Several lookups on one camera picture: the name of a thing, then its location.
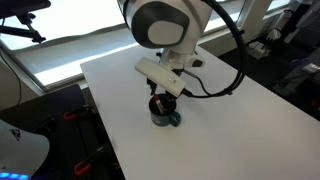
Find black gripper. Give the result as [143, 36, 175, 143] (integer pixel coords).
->
[145, 67, 185, 102]

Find white robot base blue lights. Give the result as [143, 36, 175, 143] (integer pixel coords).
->
[0, 118, 51, 180]

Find dark blue enamel mug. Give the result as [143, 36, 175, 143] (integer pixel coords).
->
[148, 93, 182, 128]

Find white device on floor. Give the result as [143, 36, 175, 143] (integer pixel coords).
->
[248, 40, 272, 61]

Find black robot stand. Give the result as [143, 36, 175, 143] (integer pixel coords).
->
[0, 83, 126, 180]

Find grey machine on floor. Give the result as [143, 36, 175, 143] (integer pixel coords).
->
[272, 54, 320, 98]

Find black upright stand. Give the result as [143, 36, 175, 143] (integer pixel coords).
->
[282, 0, 313, 45]

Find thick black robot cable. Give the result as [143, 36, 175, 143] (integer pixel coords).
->
[181, 0, 249, 99]

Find black clamp with orange handle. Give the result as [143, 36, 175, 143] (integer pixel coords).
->
[62, 105, 92, 122]
[73, 143, 108, 176]

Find thin black wall cable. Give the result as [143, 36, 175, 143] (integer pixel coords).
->
[0, 49, 23, 105]

